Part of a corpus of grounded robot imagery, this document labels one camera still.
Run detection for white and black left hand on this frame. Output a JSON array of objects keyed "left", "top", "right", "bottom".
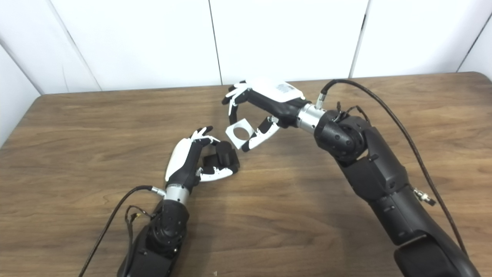
[{"left": 165, "top": 126, "right": 235, "bottom": 206}]

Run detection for white and black right hand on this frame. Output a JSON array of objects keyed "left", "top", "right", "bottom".
[{"left": 222, "top": 78, "right": 327, "bottom": 153}]

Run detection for white square piece with hole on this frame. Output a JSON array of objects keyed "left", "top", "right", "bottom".
[{"left": 225, "top": 119, "right": 255, "bottom": 150}]

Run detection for black peg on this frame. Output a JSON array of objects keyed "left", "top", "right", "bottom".
[{"left": 203, "top": 140, "right": 241, "bottom": 174}]

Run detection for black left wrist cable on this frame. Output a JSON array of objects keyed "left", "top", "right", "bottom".
[{"left": 78, "top": 185, "right": 166, "bottom": 277}]

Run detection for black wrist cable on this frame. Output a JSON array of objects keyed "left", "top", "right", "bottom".
[
  {"left": 315, "top": 79, "right": 469, "bottom": 256},
  {"left": 78, "top": 185, "right": 166, "bottom": 277}
]

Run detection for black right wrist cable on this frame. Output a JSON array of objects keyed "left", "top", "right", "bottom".
[{"left": 315, "top": 79, "right": 469, "bottom": 256}]

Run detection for thin left arm wires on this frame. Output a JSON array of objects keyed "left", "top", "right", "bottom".
[{"left": 124, "top": 205, "right": 154, "bottom": 247}]

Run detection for thin arm wires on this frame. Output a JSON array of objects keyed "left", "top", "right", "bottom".
[
  {"left": 334, "top": 101, "right": 369, "bottom": 123},
  {"left": 124, "top": 205, "right": 154, "bottom": 247}
]

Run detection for thin right arm wires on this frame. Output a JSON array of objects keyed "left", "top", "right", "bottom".
[{"left": 334, "top": 101, "right": 369, "bottom": 123}]

